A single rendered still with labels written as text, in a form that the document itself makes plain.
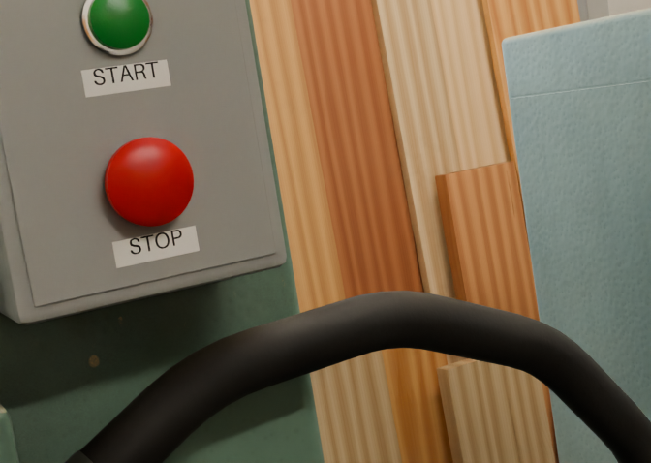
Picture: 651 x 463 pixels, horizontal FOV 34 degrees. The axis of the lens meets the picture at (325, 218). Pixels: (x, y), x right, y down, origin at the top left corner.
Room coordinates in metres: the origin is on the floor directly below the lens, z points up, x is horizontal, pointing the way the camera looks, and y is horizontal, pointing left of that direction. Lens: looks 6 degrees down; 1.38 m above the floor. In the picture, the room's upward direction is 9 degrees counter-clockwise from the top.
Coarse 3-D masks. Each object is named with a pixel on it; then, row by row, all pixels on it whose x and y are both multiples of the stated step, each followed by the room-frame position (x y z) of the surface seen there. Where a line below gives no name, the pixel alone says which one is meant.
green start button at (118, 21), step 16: (96, 0) 0.35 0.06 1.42; (112, 0) 0.35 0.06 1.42; (128, 0) 0.35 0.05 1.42; (144, 0) 0.36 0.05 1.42; (96, 16) 0.35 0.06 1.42; (112, 16) 0.35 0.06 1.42; (128, 16) 0.35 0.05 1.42; (144, 16) 0.36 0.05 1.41; (96, 32) 0.35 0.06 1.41; (112, 32) 0.35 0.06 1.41; (128, 32) 0.35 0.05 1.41; (144, 32) 0.36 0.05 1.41; (112, 48) 0.35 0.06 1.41; (128, 48) 0.36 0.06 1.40
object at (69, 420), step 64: (256, 64) 0.45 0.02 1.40; (0, 320) 0.39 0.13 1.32; (64, 320) 0.40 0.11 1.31; (128, 320) 0.41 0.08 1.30; (192, 320) 0.43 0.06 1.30; (256, 320) 0.44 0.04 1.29; (0, 384) 0.39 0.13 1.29; (64, 384) 0.40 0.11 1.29; (128, 384) 0.41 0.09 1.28; (64, 448) 0.40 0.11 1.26; (192, 448) 0.42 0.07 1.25; (256, 448) 0.43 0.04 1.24; (320, 448) 0.45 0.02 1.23
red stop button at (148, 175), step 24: (144, 144) 0.35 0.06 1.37; (168, 144) 0.35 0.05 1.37; (120, 168) 0.35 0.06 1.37; (144, 168) 0.35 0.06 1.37; (168, 168) 0.35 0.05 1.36; (120, 192) 0.34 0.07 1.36; (144, 192) 0.35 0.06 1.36; (168, 192) 0.35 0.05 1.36; (192, 192) 0.36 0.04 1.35; (144, 216) 0.35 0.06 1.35; (168, 216) 0.35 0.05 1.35
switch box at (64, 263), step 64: (0, 0) 0.34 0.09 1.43; (64, 0) 0.35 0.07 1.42; (192, 0) 0.37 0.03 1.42; (0, 64) 0.34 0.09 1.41; (64, 64) 0.35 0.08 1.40; (192, 64) 0.37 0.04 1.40; (0, 128) 0.34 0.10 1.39; (64, 128) 0.35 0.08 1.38; (128, 128) 0.36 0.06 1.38; (192, 128) 0.37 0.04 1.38; (256, 128) 0.38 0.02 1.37; (0, 192) 0.34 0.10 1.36; (64, 192) 0.35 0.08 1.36; (256, 192) 0.38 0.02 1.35; (0, 256) 0.34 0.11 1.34; (64, 256) 0.34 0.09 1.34; (192, 256) 0.36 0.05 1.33; (256, 256) 0.37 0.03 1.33
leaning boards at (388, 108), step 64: (256, 0) 1.82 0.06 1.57; (320, 0) 1.91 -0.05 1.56; (384, 0) 1.95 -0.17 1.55; (448, 0) 2.05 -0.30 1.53; (512, 0) 2.07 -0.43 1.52; (576, 0) 2.14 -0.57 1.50; (320, 64) 1.90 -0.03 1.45; (384, 64) 1.95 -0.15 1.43; (448, 64) 2.03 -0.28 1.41; (320, 128) 1.88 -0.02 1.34; (384, 128) 1.94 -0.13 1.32; (448, 128) 1.97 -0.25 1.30; (512, 128) 2.03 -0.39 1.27; (320, 192) 1.83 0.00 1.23; (384, 192) 1.92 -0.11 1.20; (448, 192) 1.88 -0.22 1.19; (512, 192) 1.94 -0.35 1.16; (320, 256) 1.81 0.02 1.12; (384, 256) 1.91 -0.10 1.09; (448, 256) 1.94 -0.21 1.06; (512, 256) 1.92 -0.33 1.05; (320, 384) 1.65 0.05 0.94; (384, 384) 1.70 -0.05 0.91; (448, 384) 1.71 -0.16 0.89; (512, 384) 1.76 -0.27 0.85; (384, 448) 1.68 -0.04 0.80; (448, 448) 1.77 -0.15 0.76; (512, 448) 1.74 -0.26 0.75
